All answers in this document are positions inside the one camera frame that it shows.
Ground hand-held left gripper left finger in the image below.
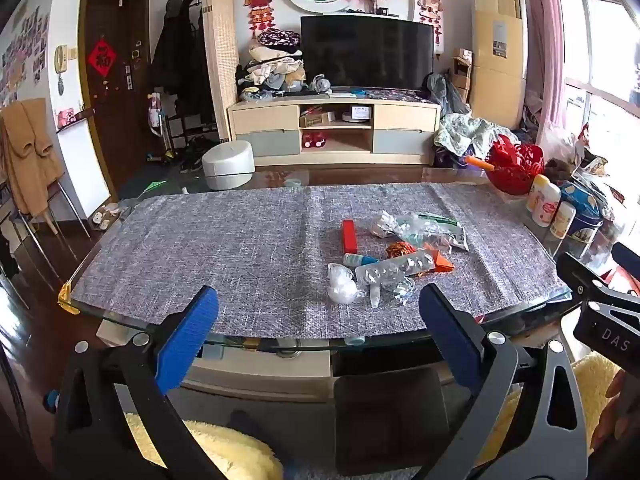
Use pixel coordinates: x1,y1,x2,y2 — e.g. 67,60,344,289
52,285,226,480

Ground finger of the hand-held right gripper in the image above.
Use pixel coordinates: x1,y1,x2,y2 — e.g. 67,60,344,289
556,251,640,318
612,242,640,281

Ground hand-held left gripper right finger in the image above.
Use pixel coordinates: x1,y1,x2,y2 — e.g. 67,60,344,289
419,282,588,480

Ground clear wrapper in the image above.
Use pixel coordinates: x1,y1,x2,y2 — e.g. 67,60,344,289
392,277,416,306

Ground orange wrapper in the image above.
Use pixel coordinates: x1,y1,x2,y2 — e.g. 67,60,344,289
422,245,455,275

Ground silver blister pack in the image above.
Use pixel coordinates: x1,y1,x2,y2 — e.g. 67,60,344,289
355,254,436,283

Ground green and white plastic bag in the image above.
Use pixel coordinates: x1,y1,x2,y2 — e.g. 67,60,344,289
395,212,470,252

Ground dark grey trash bin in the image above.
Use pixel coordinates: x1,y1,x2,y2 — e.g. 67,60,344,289
332,367,451,477

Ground white plastic wad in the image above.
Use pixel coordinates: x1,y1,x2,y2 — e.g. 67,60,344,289
327,263,358,304

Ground white paper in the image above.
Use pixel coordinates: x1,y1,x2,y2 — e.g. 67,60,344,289
369,211,401,238

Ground red box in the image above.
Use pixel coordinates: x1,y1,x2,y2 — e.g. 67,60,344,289
341,220,359,255

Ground person's right hand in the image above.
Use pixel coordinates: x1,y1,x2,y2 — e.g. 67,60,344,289
592,370,640,453

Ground blue round tin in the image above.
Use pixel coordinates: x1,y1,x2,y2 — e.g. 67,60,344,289
567,207,603,256

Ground yellow fluffy cloth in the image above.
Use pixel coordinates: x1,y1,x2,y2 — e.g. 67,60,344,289
500,352,621,456
125,412,283,480

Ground white bottle with yellow label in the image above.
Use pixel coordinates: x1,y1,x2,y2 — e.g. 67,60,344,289
550,201,577,239

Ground blue tissue pack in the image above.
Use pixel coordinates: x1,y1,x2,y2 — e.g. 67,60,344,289
560,180,598,216

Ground white bottle with red label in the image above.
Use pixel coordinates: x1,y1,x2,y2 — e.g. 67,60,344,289
532,182,562,226

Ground grey woven table mat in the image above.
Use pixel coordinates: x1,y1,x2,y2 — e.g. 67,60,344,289
70,182,573,338

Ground white bottle with orange label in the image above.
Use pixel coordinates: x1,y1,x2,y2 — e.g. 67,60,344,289
526,175,550,213

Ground red openwork basket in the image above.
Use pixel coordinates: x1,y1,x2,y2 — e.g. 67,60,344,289
484,135,546,196

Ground yellow table corner guard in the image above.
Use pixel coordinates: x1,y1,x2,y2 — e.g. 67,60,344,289
57,284,81,316

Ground floral blanket heap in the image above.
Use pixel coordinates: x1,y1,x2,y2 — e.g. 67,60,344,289
435,112,506,161

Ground white board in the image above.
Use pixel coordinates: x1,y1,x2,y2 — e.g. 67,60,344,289
55,120,111,221

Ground beige standing air conditioner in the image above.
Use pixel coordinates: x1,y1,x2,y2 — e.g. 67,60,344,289
472,0,528,131

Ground window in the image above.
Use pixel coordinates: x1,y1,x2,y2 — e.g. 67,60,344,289
560,0,640,161

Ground child's scooter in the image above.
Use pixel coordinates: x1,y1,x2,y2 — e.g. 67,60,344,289
147,92,178,161

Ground brown door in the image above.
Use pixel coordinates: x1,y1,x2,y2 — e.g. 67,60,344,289
80,0,151,201

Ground stacked cardboard boxes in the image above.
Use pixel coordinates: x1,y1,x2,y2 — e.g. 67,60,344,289
452,49,473,103

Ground beige television stand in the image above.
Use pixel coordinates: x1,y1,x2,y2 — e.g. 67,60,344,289
227,97,442,166

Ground pink curtain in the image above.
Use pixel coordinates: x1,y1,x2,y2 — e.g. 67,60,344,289
517,0,568,146

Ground beige coat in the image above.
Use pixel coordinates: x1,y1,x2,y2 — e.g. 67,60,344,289
0,97,66,216

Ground beige folding screen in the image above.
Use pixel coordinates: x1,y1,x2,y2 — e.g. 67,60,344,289
202,0,238,143

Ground pile of clothes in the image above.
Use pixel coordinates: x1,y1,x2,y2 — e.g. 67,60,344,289
235,27,306,101

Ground dark coats on rack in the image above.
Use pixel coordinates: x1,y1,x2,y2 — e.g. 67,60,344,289
150,0,216,111

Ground black television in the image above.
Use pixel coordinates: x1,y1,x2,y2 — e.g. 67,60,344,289
300,14,434,92

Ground red diamond door sticker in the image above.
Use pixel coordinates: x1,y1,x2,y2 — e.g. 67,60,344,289
87,37,118,78

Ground pink hanging ornament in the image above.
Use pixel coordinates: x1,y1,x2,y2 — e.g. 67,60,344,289
416,0,443,46

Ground red fish hanging decoration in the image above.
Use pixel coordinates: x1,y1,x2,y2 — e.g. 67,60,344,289
244,0,275,41

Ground beige wall intercom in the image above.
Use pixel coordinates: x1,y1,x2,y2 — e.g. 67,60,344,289
54,44,68,96

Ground wall photo collage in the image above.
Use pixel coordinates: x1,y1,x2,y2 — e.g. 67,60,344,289
0,5,51,106

